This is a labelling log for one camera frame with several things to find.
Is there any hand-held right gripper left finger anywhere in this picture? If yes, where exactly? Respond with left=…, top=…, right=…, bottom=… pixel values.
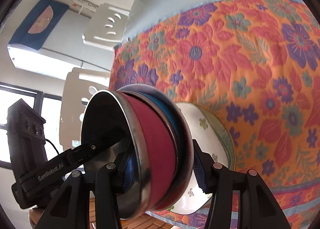
left=40, top=144, right=137, bottom=229

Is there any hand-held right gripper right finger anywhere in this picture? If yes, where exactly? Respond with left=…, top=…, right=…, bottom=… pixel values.
left=191, top=139, right=292, bottom=229

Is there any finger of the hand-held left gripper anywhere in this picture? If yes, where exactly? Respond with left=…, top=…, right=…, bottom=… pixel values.
left=71, top=128, right=128, bottom=167

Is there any white floral square plate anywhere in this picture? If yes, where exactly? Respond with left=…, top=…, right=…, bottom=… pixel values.
left=147, top=102, right=227, bottom=217

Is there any steel bowl red outside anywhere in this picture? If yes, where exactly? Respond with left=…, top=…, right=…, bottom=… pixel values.
left=80, top=89, right=177, bottom=220

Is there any round leaf-print plate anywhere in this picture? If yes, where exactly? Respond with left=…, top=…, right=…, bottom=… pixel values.
left=192, top=104, right=236, bottom=172

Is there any steel bowl blue outside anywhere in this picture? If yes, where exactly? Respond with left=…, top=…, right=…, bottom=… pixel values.
left=120, top=84, right=195, bottom=211

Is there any white cutout chair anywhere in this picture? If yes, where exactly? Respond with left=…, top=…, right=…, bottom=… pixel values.
left=61, top=67, right=113, bottom=149
left=82, top=2, right=130, bottom=50

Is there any dark framed window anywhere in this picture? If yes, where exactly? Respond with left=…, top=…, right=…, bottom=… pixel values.
left=0, top=82, right=63, bottom=169

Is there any white appliance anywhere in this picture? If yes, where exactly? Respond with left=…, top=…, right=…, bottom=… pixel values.
left=7, top=9, right=135, bottom=74

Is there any orange floral tablecloth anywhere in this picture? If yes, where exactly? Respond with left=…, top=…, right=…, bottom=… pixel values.
left=109, top=0, right=320, bottom=229

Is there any black cable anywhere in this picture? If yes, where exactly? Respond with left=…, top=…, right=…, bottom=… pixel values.
left=44, top=138, right=61, bottom=156

